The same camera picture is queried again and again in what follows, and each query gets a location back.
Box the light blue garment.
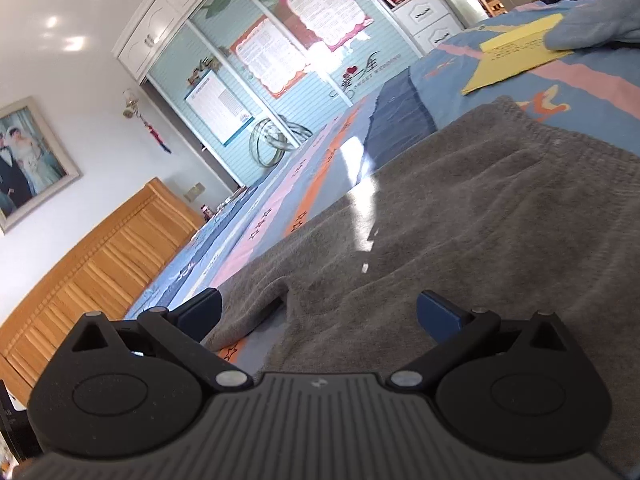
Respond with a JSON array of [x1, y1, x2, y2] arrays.
[[544, 0, 640, 53]]

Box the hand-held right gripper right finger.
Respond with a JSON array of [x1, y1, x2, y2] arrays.
[[387, 289, 583, 392]]

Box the grey knit pants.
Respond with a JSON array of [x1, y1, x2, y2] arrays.
[[202, 95, 640, 480]]

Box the wall lamp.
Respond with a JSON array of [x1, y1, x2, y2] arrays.
[[122, 87, 151, 121]]

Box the pink-framed poster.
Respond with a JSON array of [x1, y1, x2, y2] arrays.
[[230, 14, 311, 100], [277, 0, 375, 52]]

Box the framed wedding photo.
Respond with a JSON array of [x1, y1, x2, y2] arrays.
[[0, 96, 82, 235]]

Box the red hanging tassel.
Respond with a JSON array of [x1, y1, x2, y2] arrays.
[[142, 115, 172, 155]]

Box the blue-framed poster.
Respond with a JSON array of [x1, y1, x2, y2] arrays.
[[184, 69, 255, 147]]

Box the wooden headboard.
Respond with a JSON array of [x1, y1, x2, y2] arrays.
[[0, 177, 206, 401]]

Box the yellow paper sheet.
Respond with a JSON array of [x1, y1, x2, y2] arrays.
[[461, 13, 573, 97]]

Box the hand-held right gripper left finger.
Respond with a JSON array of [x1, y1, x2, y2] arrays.
[[70, 287, 257, 393]]

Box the sliding-door wardrobe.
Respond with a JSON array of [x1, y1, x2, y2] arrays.
[[142, 0, 426, 188]]

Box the white drawer cabinet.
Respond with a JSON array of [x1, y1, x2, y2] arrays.
[[390, 0, 466, 53]]

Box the white overhead cabinets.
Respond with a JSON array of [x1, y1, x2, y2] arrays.
[[112, 0, 236, 86]]

